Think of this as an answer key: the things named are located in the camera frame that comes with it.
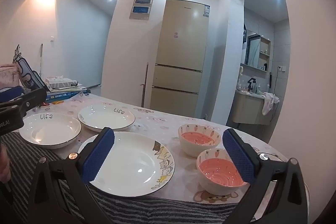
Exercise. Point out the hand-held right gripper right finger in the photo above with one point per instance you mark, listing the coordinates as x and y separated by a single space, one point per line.
237 158

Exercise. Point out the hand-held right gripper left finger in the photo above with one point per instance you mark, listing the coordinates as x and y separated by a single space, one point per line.
98 158

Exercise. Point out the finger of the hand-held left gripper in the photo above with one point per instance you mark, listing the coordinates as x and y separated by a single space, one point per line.
10 94
34 100

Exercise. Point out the pink strawberry print bowl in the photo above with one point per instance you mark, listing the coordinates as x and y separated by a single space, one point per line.
197 138
215 174

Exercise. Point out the white plate cartoon cat print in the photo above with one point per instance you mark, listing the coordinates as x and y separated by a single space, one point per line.
131 161

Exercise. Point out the white plate black lettering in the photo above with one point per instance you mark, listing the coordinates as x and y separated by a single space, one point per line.
50 130
105 119

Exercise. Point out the person's left hand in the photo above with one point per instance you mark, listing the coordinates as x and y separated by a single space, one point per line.
4 163

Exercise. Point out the pink bag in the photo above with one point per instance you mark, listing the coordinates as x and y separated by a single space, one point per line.
9 75

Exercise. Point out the yellow packet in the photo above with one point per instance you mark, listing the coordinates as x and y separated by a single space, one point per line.
57 102

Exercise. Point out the blue cartoon shaped bag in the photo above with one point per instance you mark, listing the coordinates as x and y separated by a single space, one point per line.
27 74

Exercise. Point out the blue book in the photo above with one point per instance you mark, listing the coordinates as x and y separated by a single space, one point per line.
65 96

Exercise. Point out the white tissue box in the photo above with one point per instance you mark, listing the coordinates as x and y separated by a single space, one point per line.
61 82

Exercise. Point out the stack of papers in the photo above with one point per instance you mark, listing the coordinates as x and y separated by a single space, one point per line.
78 90

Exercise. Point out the beige vanity cabinet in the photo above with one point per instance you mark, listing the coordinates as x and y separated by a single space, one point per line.
246 108

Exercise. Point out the white towel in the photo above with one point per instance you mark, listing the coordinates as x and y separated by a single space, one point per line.
269 102

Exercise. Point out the grey striped mat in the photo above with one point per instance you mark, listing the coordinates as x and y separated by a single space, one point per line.
144 211

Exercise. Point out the pink cartoon printed tablecloth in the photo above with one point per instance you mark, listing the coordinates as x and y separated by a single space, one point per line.
157 119

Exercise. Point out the black faucet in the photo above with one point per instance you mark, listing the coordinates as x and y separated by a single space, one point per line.
252 83

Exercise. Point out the white figurine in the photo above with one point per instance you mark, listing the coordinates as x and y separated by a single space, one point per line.
240 77

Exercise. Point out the black hanging hair tool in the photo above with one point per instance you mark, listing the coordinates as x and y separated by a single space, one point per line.
271 81

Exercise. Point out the bathroom mirror cabinet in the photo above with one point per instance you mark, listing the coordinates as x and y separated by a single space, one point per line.
256 50

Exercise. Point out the beige refrigerator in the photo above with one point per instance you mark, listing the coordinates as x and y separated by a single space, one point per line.
181 56

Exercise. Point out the white bathroom wall socket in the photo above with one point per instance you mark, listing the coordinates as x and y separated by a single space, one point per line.
281 68

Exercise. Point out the wall electrical panel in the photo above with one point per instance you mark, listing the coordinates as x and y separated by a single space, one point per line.
141 6

